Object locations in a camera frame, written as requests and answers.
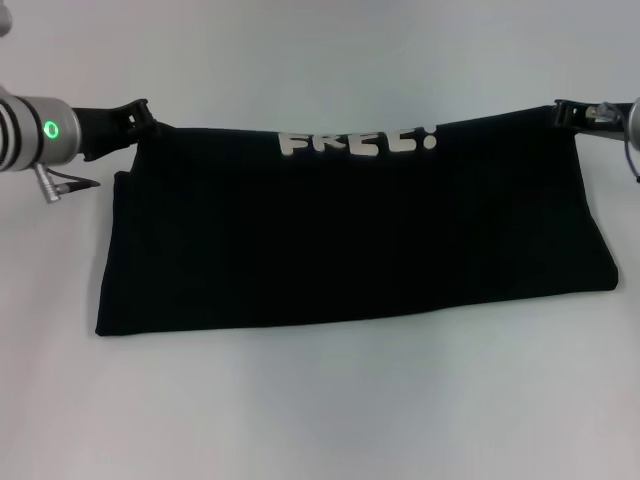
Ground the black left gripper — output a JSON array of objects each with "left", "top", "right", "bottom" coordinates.
[{"left": 72, "top": 97, "right": 156, "bottom": 163}]

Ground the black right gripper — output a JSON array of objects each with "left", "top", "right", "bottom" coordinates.
[{"left": 553, "top": 98, "right": 634, "bottom": 144}]

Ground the black shirt with white print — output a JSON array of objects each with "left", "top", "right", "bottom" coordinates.
[{"left": 94, "top": 103, "right": 584, "bottom": 339}]

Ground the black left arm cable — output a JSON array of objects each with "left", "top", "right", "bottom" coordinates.
[{"left": 33, "top": 163, "right": 102, "bottom": 204}]

